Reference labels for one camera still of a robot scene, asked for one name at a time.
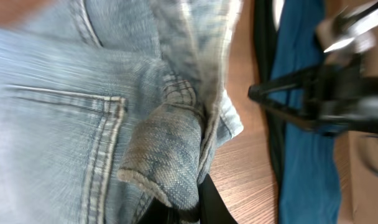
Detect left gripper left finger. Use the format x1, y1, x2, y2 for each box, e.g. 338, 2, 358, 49
137, 199, 173, 224

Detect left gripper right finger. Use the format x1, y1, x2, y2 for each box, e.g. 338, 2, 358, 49
198, 174, 237, 224

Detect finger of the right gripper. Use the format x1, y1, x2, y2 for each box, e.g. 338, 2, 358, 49
259, 98, 316, 131
248, 67, 319, 99

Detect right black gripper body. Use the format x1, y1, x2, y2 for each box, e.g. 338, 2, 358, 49
310, 54, 378, 134

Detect light blue denim shorts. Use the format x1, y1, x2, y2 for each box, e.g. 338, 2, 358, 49
0, 1, 243, 223

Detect black garment under shirt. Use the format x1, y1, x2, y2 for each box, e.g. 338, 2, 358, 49
254, 0, 285, 185

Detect dark blue t-shirt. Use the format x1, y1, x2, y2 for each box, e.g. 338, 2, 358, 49
271, 0, 341, 224

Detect white garment at edge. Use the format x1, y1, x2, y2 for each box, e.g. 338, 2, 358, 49
272, 0, 285, 30

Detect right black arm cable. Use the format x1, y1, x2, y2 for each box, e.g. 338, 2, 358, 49
355, 133, 378, 181

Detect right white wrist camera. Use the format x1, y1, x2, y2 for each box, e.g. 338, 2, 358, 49
315, 1, 378, 65

